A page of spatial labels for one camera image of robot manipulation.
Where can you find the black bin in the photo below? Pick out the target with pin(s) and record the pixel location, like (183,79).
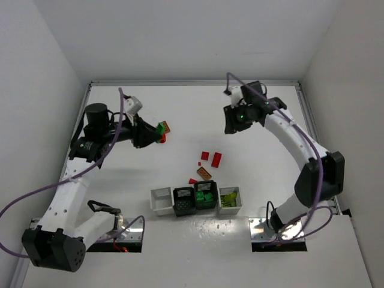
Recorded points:
(184,201)
(206,187)

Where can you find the white bin far left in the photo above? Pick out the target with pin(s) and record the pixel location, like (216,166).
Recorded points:
(161,201)

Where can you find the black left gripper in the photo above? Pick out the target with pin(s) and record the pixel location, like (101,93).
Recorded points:
(138,132)

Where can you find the lime square lego brick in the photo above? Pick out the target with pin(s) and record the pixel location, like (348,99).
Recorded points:
(229,200)

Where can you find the black bin right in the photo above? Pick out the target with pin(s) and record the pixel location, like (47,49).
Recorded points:
(206,187)

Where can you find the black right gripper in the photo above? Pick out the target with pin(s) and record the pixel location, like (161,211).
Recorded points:
(229,119)

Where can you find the white bin far right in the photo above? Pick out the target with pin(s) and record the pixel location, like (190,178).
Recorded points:
(232,210)

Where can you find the white bin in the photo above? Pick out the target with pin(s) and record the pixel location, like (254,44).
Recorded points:
(232,210)
(161,201)

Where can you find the red square lego brick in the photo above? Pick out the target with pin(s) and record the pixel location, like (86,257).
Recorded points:
(205,156)

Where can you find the red rectangular lego brick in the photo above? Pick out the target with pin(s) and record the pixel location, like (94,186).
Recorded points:
(216,160)

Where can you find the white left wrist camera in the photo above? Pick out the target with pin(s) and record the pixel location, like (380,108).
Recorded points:
(132,105)

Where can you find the black bin left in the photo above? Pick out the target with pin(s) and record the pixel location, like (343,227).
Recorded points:
(184,201)

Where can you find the green upside-down lego brick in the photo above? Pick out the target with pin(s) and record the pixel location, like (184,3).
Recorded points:
(200,197)

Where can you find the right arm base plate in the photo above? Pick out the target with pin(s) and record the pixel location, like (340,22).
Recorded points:
(260,232)

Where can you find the green square lego brick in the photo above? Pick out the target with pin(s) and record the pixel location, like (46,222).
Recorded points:
(207,205)

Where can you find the green small lego brick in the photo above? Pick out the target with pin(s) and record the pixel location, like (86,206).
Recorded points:
(208,197)

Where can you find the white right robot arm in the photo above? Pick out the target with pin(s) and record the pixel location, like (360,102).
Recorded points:
(321,171)

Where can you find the green long lego brick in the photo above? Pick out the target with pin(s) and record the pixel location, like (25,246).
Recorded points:
(160,128)

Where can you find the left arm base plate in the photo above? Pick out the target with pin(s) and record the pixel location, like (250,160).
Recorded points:
(130,230)

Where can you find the orange brown lego brick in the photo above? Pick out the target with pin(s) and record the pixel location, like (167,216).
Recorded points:
(166,127)

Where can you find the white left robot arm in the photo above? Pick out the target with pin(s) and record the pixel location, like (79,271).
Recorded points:
(57,242)

